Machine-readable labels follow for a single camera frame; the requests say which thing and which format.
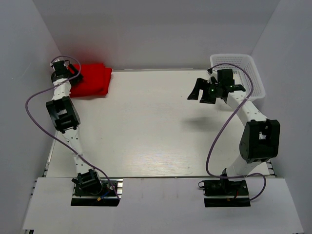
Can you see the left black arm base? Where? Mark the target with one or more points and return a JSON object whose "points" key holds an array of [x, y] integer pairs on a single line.
{"points": [[101, 195]]}

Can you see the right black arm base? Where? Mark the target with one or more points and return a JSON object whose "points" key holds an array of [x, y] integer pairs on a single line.
{"points": [[225, 193]]}

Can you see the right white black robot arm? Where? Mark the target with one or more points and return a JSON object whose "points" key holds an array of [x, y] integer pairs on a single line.
{"points": [[260, 139]]}

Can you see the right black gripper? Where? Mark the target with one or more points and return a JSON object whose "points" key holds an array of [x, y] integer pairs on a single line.
{"points": [[203, 84]]}

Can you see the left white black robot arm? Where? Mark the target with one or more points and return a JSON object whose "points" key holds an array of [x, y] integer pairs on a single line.
{"points": [[66, 121]]}

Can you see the white plastic basket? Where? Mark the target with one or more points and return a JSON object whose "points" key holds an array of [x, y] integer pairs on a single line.
{"points": [[245, 62]]}

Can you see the folded red t shirt stack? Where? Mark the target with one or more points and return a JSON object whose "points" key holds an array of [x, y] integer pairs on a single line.
{"points": [[95, 81]]}

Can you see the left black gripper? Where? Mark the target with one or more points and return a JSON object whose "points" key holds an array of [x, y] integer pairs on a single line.
{"points": [[77, 76]]}

